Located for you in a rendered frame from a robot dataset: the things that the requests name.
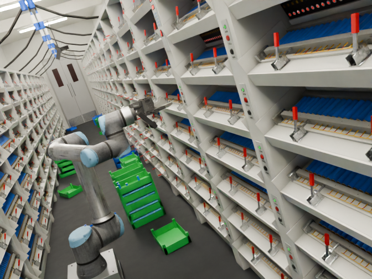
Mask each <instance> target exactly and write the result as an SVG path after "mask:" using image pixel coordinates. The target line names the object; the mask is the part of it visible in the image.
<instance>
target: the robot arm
mask: <svg viewBox="0 0 372 279"><path fill-rule="evenodd" d="M171 104H172V102H168V103H167V102H166V100H165V99H164V97H161V96H160V97H158V101H157V102H156V103H153V100H152V98H151V97H146V98H143V99H140V100H139V101H137V102H134V103H132V104H129V106H130V107H128V106H127V107H124V108H121V109H120V110H117V111H114V112H111V113H108V114H106V115H103V116H101V117H99V119H98V121H99V125H100V128H101V132H102V134H103V135H106V138H107V141H105V142H101V143H99V144H96V145H94V146H89V142H88V139H87V138H86V136H85V135H84V134H83V133H82V132H75V133H72V134H69V135H67V136H64V137H61V138H58V139H55V140H53V141H52V142H50V143H49V144H48V146H47V148H46V153H47V155H48V157H49V158H50V159H52V160H54V161H61V160H63V159H66V160H70V161H72V163H73V165H74V168H75V171H76V174H77V176H78V179H79V181H80V184H81V187H82V189H83V191H84V194H85V197H86V200H87V202H88V205H89V207H90V210H91V213H92V215H93V217H94V218H93V220H92V224H93V226H92V227H90V226H82V227H79V228H77V229H76V230H74V231H73V232H72V233H71V234H70V236H69V244H70V247H71V250H72V252H73V255H74V258H75V261H76V264H77V267H76V274H77V276H78V278H79V279H90V278H93V277H96V276H98V275H99V274H101V273H102V272H103V271H104V270H105V269H106V267H107V262H106V260H105V259H104V257H103V256H102V255H101V254H100V252H99V249H101V248H103V247H105V246H106V245H108V244H109V243H111V242H113V241H115V240H116V239H118V238H119V237H120V236H122V235H123V233H124V231H125V228H124V225H123V222H122V220H121V218H120V217H119V216H118V215H117V214H115V213H114V212H112V211H110V210H109V206H108V205H107V201H106V199H105V196H104V193H103V191H102V188H101V185H100V182H99V180H98V177H97V175H96V172H95V169H94V167H95V166H96V165H98V164H100V163H103V162H105V161H108V160H109V159H112V158H115V159H119V158H121V157H123V156H125V155H127V154H129V153H130V152H131V147H130V144H129V143H128V140H127V138H126V135H125V133H124V130H123V128H124V127H126V126H129V125H131V124H134V123H135V121H136V120H137V116H139V117H140V118H141V119H143V120H144V121H145V122H146V123H148V124H149V126H150V128H154V129H156V128H157V127H158V125H157V124H156V122H155V121H152V120H150V119H149V118H148V117H147V116H149V115H152V114H154V113H156V112H158V111H160V110H163V109H165V108H167V107H168V106H170V105H171ZM136 111H137V112H136Z"/></svg>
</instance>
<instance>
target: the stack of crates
mask: <svg viewBox="0 0 372 279"><path fill-rule="evenodd" d="M143 168H144V167H143V164H142V163H140V162H139V161H138V160H136V163H134V164H132V165H129V166H127V167H124V168H122V169H119V170H117V171H115V172H113V173H111V171H109V174H110V176H111V179H112V181H115V182H119V181H122V180H124V179H126V178H128V177H131V176H133V175H135V174H137V173H140V172H143Z"/></svg>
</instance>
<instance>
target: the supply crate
mask: <svg viewBox="0 0 372 279"><path fill-rule="evenodd" d="M137 175H138V176H139V178H140V180H138V179H137V177H136V176H137ZM152 181H153V179H152V176H151V173H150V172H147V171H146V169H145V168H143V172H140V173H137V174H135V175H133V176H131V177H128V178H126V179H124V180H122V181H119V184H120V186H121V189H120V188H119V187H118V186H117V183H116V182H115V181H113V184H114V186H115V188H116V190H117V192H118V194H119V196H122V195H124V194H126V193H128V192H130V191H133V190H135V189H137V188H139V187H141V186H144V185H146V184H148V183H150V182H152ZM125 183H128V186H126V184H125Z"/></svg>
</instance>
